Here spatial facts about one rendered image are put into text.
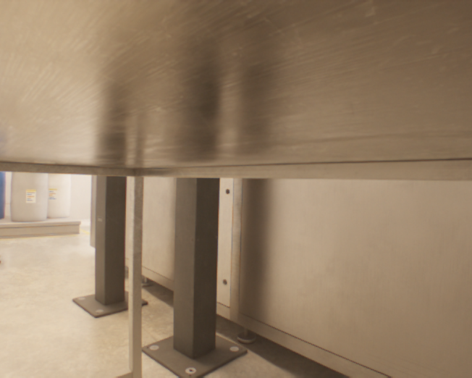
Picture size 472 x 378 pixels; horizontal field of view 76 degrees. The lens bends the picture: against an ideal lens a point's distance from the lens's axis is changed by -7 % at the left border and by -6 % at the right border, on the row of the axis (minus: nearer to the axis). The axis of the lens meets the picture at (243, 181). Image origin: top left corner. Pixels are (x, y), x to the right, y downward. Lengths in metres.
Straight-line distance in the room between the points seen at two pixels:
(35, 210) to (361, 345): 3.73
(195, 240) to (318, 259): 0.43
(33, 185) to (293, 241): 3.46
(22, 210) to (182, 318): 3.15
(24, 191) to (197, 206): 3.19
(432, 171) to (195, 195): 0.92
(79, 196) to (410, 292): 4.85
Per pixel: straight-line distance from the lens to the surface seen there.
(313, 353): 1.17
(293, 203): 1.10
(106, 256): 1.79
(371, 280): 0.98
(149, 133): 0.20
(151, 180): 1.91
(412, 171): 0.36
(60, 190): 4.55
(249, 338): 1.47
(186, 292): 1.25
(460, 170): 0.34
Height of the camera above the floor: 0.66
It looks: level
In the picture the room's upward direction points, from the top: 2 degrees clockwise
